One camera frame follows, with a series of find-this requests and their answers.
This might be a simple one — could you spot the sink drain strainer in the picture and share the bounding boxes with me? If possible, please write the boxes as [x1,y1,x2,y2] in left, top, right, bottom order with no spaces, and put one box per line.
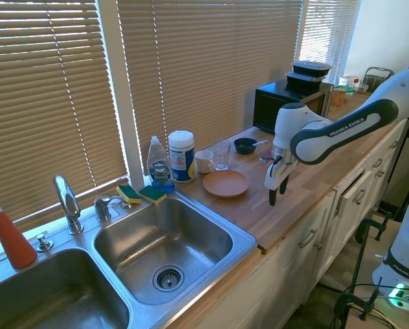
[152,264,185,293]

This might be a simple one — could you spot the orange plate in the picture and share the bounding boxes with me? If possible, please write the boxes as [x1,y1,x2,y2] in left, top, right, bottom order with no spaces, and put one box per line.
[203,170,250,198]

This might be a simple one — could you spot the chrome sink soap dispenser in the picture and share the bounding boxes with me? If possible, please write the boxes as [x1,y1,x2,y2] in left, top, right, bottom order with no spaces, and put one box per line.
[93,195,123,222]

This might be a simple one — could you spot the wire basket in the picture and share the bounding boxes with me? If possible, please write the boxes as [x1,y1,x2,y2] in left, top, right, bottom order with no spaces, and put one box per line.
[363,66,395,93]

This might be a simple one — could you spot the chrome faucet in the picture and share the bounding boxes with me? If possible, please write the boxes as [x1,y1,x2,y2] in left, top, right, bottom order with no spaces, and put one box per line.
[53,175,84,235]

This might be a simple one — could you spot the black food container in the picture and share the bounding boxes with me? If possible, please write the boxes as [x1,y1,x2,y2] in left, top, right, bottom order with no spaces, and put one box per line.
[285,71,325,92]
[292,60,332,77]

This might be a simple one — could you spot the stainless steel double sink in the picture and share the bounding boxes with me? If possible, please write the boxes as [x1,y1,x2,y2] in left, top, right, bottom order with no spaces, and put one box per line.
[0,188,260,329]

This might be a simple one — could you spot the orange spray bottle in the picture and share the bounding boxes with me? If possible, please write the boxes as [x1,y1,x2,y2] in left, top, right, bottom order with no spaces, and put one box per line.
[0,194,38,269]

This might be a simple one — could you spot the black microwave oven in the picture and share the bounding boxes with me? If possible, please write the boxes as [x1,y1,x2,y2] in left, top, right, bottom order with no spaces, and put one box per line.
[252,81,334,134]

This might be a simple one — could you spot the orange lidded container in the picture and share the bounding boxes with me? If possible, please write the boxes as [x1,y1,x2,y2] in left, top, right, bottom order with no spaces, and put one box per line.
[331,85,354,106]

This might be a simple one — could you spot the white mug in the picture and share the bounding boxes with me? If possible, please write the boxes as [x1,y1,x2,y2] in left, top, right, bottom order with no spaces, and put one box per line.
[194,149,214,174]

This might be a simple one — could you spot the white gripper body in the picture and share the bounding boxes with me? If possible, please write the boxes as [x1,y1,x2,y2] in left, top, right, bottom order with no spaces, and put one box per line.
[264,160,298,191]

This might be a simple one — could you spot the yellow green sponge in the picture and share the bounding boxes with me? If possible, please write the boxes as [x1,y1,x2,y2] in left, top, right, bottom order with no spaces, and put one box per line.
[116,184,142,205]
[138,185,168,206]

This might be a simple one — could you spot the chrome sink knob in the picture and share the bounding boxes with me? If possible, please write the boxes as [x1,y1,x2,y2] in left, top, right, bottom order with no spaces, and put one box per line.
[36,233,54,253]

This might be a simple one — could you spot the Dawn dish soap bottle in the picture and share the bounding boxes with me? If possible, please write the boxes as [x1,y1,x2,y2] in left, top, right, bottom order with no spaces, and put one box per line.
[146,136,175,192]

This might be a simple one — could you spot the clear drinking glass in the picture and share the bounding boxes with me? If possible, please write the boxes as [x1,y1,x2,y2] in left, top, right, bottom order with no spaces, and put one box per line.
[212,139,232,171]

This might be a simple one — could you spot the white kitchen cabinet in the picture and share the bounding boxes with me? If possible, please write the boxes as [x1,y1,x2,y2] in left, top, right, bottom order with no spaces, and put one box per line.
[166,119,409,329]

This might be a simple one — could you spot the tan window blind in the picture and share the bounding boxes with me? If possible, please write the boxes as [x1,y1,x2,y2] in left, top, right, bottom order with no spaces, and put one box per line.
[299,0,361,85]
[0,0,129,246]
[116,0,304,175]

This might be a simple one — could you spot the dark blue bowl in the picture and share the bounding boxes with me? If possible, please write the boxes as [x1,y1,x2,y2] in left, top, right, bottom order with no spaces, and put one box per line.
[234,137,258,156]

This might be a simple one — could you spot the black clamp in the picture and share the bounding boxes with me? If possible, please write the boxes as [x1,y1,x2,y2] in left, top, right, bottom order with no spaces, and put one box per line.
[354,212,393,243]
[336,277,383,321]

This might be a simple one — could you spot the disinfecting wipes canister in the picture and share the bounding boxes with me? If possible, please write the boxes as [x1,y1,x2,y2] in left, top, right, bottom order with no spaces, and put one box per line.
[167,130,196,184]

